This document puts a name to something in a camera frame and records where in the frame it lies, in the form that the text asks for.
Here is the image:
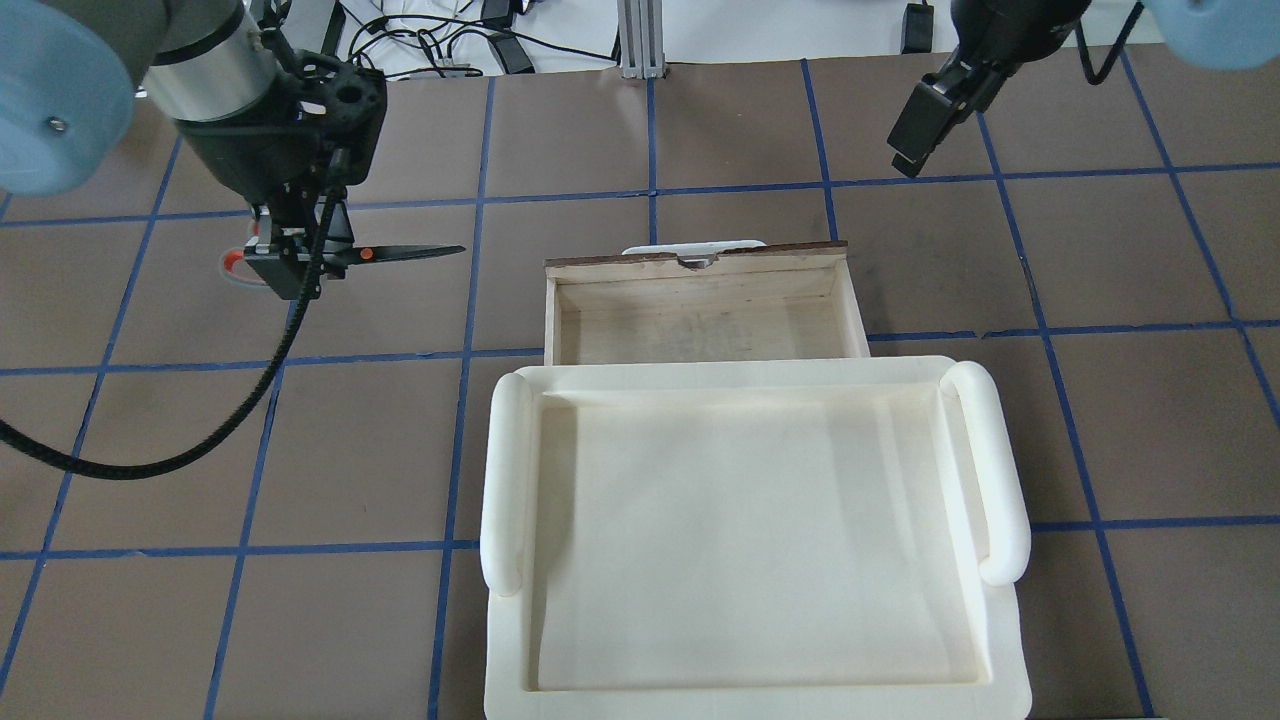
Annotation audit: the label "aluminium frame post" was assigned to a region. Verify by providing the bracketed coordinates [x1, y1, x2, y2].
[616, 0, 667, 79]

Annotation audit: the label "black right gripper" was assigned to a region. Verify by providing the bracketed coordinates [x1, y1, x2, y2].
[950, 1, 1091, 69]

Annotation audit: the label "black orange scissors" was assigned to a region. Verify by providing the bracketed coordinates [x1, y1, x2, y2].
[219, 245, 465, 296]

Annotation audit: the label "white foam tray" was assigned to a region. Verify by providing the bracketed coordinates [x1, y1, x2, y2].
[479, 356, 1033, 719]

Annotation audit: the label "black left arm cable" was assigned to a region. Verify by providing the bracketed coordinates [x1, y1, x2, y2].
[0, 150, 346, 482]

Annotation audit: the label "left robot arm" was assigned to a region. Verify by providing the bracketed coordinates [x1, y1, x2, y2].
[1, 1, 387, 208]

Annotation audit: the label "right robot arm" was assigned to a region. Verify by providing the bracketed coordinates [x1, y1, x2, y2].
[950, 1, 1279, 70]

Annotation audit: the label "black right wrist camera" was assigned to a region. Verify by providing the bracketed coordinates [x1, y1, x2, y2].
[887, 60, 1007, 178]

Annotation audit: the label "black power adapter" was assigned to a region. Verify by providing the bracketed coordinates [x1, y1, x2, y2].
[900, 1, 934, 55]

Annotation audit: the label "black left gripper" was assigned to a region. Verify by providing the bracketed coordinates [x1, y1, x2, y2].
[178, 55, 388, 206]

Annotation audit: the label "wooden drawer with white handle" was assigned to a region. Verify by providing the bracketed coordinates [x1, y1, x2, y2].
[544, 240, 870, 365]

